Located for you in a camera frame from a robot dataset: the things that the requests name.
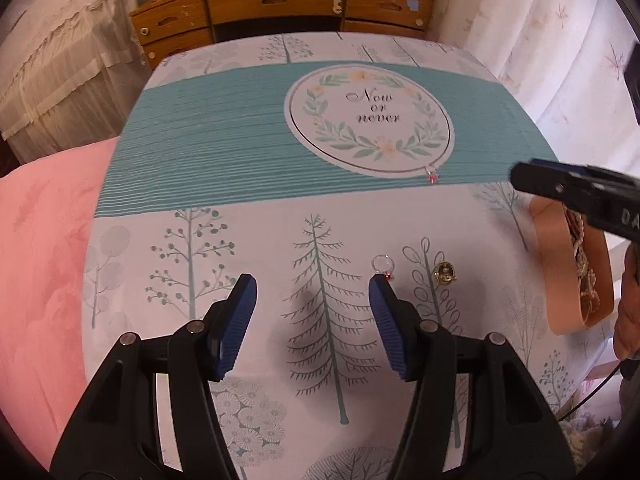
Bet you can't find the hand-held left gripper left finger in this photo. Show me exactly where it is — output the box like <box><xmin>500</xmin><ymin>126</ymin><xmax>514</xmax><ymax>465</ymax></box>
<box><xmin>50</xmin><ymin>273</ymin><xmax>258</xmax><ymax>480</ymax></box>

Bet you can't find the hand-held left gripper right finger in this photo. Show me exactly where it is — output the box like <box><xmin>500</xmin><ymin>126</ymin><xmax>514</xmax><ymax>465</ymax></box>
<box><xmin>368</xmin><ymin>275</ymin><xmax>583</xmax><ymax>480</ymax></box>

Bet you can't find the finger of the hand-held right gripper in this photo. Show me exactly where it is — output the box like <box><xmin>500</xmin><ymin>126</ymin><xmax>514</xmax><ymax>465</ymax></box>
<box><xmin>508</xmin><ymin>161</ymin><xmax>608</xmax><ymax>226</ymax></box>
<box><xmin>531</xmin><ymin>159</ymin><xmax>640</xmax><ymax>191</ymax></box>

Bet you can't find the red stone ring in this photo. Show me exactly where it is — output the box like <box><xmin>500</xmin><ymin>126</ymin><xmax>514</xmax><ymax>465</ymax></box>
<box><xmin>371</xmin><ymin>255</ymin><xmax>396</xmax><ymax>281</ymax></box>

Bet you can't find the gold leaf brooch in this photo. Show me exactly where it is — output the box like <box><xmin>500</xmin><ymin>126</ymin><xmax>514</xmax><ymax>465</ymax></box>
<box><xmin>565</xmin><ymin>207</ymin><xmax>601</xmax><ymax>311</ymax></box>

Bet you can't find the pink plastic box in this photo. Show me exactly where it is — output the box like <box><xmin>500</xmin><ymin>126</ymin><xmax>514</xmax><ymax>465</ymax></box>
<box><xmin>528</xmin><ymin>195</ymin><xmax>616</xmax><ymax>336</ymax></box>

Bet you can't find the person's right hand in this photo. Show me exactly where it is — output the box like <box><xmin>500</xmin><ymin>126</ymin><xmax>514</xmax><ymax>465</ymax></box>
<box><xmin>612</xmin><ymin>245</ymin><xmax>640</xmax><ymax>361</ymax></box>

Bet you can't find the leaf print curtain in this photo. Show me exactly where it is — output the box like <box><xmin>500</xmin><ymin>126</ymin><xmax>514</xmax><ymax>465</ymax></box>
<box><xmin>425</xmin><ymin>0</ymin><xmax>640</xmax><ymax>176</ymax></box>

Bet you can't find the tree print tablecloth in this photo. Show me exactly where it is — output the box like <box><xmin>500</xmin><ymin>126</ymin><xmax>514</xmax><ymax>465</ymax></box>
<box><xmin>82</xmin><ymin>31</ymin><xmax>621</xmax><ymax>480</ymax></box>

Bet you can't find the pink blanket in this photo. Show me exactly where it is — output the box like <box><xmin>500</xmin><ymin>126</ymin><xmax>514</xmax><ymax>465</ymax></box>
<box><xmin>0</xmin><ymin>137</ymin><xmax>123</xmax><ymax>461</ymax></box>

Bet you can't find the white lace cover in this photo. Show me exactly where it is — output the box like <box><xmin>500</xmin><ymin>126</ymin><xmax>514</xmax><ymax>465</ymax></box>
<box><xmin>0</xmin><ymin>0</ymin><xmax>156</xmax><ymax>163</ymax></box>

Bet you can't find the black cable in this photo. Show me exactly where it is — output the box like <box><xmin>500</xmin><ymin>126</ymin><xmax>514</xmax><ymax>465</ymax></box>
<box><xmin>557</xmin><ymin>357</ymin><xmax>626</xmax><ymax>423</ymax></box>

